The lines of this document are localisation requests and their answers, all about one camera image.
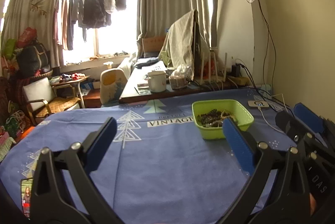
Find green plastic basket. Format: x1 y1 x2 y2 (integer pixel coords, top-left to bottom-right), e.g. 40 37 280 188
192 99 254 140

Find dark wooden desk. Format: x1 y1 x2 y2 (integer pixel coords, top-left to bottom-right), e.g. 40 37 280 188
119 61 249 104

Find grey left curtain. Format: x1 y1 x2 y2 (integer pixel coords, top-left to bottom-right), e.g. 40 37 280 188
1 0 64 68

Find smartphone with lit screen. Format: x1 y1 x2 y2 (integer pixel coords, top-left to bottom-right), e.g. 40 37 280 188
21 178 33 218

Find white enamel mug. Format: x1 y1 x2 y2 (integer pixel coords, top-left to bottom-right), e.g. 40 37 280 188
148 71 166 93

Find hanging dark clothes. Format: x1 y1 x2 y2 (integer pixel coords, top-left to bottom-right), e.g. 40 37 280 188
61 0 127 50

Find purple bead jewelry pile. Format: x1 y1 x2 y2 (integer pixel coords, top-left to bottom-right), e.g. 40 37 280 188
196 109 237 128

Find black duffel bag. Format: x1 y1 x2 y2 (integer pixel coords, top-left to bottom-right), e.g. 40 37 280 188
17 40 51 78

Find plastic wrapped container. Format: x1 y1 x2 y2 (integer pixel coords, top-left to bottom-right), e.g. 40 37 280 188
169 65 193 90

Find red bag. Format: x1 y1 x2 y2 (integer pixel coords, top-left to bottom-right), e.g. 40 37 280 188
16 27 37 48

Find blue patterned tablecloth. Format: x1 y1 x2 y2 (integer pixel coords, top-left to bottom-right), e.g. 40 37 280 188
0 87 299 224

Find black wall cable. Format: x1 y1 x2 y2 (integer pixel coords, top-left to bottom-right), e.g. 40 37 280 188
242 0 278 91

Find white yellow chair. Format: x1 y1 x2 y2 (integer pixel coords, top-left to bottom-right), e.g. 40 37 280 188
100 69 128 105

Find black power adapter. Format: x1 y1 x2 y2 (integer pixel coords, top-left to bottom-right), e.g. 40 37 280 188
231 63 241 77

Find small folding table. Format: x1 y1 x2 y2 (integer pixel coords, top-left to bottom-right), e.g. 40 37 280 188
51 75 90 108

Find cloth covered monitor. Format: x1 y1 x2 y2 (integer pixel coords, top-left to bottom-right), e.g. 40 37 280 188
158 9 210 79

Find wooden armchair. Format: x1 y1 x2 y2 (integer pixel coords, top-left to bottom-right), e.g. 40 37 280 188
22 78 82 125

